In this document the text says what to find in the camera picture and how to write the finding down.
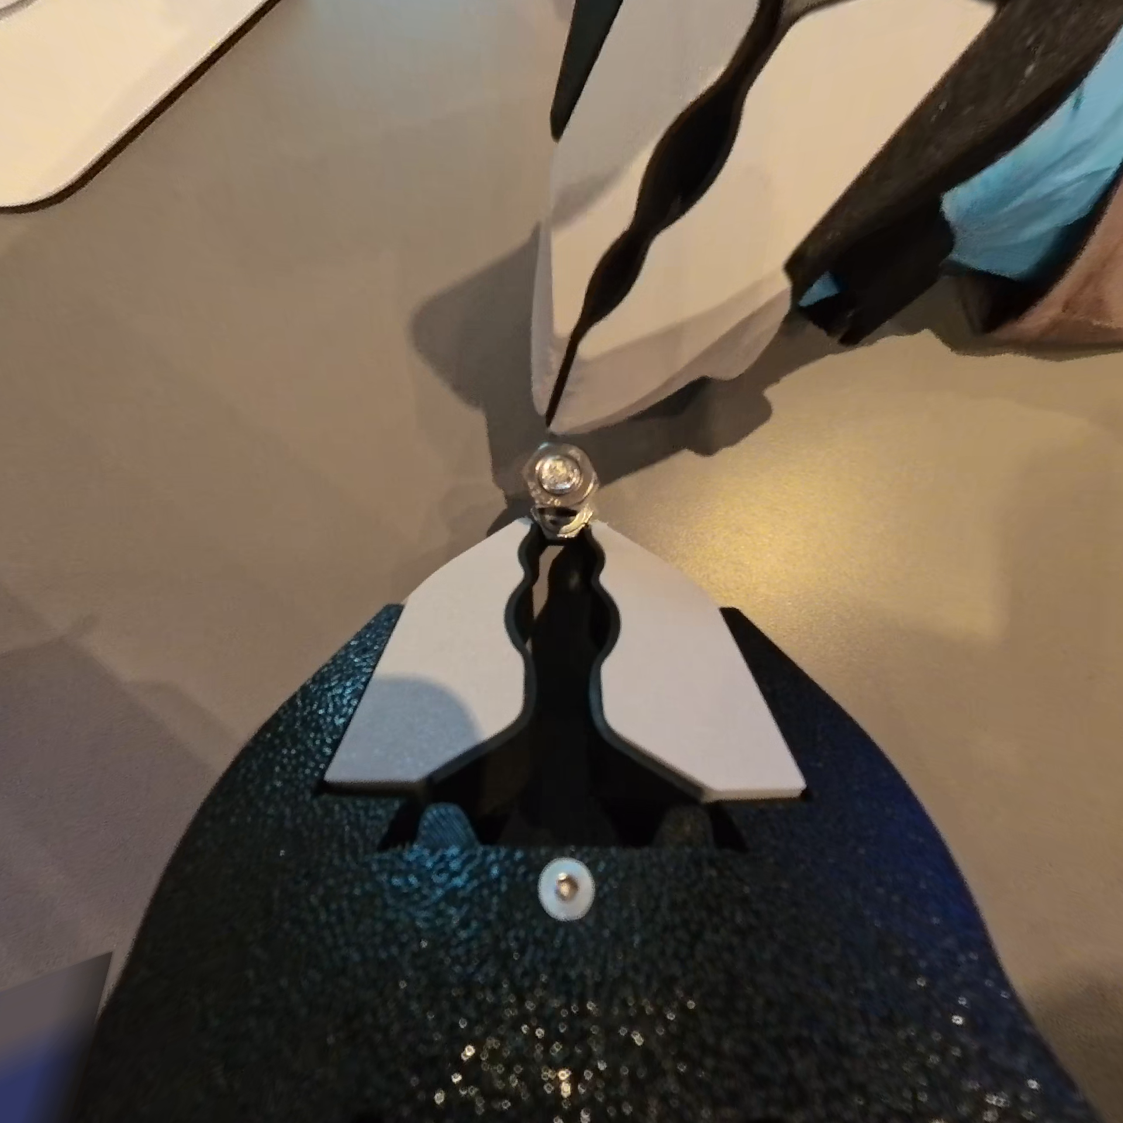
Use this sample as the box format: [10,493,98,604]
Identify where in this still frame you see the silver hex nut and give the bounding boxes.
[523,443,590,509]

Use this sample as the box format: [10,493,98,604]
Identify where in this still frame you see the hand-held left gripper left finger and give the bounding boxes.
[323,518,535,787]

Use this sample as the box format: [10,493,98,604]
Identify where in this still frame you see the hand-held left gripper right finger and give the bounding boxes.
[585,520,808,804]

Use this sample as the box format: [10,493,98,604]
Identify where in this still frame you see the person's right hand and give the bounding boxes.
[941,39,1123,280]

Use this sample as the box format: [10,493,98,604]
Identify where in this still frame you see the person's right forearm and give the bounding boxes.
[1000,171,1123,354]

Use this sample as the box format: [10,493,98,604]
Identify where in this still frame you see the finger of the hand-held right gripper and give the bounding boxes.
[550,0,998,438]
[535,0,784,434]

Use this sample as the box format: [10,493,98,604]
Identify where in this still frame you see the silver hex bolt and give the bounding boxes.
[530,456,598,540]

